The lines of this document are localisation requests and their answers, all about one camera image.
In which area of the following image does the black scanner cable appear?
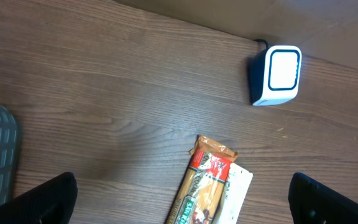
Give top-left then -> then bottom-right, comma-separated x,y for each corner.
253,39 -> 270,50

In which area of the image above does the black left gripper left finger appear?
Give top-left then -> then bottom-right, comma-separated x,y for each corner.
0,172 -> 78,224

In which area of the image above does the red orange spaghetti pack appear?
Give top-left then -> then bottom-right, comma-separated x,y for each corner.
166,135 -> 238,224

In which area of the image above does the white barcode scanner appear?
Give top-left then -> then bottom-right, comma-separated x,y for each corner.
249,45 -> 302,106

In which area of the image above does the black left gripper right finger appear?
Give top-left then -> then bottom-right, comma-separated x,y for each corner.
288,172 -> 358,224

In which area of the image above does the white cream tube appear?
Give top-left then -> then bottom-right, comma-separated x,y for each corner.
213,163 -> 253,224

